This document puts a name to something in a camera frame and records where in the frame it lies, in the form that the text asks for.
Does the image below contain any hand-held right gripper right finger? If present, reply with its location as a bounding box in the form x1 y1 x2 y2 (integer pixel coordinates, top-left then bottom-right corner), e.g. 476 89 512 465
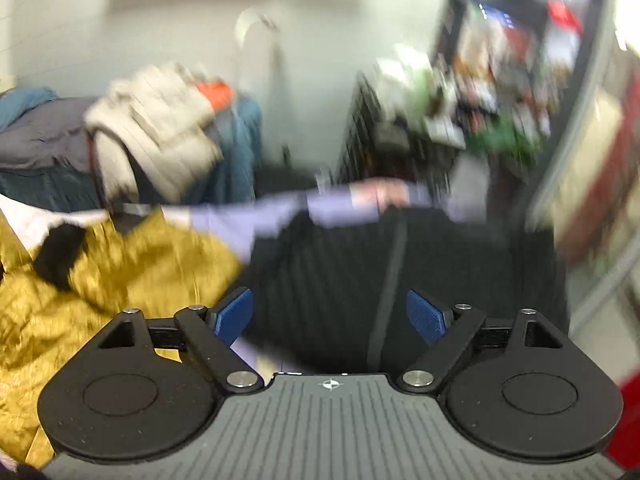
397 288 566 395

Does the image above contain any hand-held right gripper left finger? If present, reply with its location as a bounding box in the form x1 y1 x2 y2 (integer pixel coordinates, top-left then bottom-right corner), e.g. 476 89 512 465
95 287 266 394

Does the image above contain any black jacket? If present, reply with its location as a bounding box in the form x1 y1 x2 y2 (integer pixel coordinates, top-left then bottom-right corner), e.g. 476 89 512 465
244 207 571 376

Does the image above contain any gold patterned garment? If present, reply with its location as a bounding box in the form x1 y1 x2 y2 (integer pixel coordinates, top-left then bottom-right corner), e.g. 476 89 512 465
0 207 246 468

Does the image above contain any teal cloth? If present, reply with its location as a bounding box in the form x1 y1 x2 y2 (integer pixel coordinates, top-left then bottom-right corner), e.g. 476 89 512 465
0 87 264 211

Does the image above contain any black crate rack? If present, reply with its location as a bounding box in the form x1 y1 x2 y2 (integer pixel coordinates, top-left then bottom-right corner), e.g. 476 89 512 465
337 72 466 191

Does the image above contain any beige quilted jacket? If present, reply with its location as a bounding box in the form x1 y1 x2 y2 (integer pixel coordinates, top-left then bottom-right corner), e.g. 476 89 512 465
84 62 225 203

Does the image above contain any orange cloth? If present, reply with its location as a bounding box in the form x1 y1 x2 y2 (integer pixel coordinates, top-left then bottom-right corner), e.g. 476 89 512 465
196 79 236 111

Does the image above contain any grey cloth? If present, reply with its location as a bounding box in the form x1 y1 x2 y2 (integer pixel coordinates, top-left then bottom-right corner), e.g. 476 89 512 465
0 96 98 173

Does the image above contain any cluttered goods shelf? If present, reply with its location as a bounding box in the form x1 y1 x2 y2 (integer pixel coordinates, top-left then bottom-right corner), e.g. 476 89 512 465
375 0 608 186

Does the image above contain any white curved hanger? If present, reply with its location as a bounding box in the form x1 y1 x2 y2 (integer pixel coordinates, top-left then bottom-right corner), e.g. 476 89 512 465
235 7 281 96

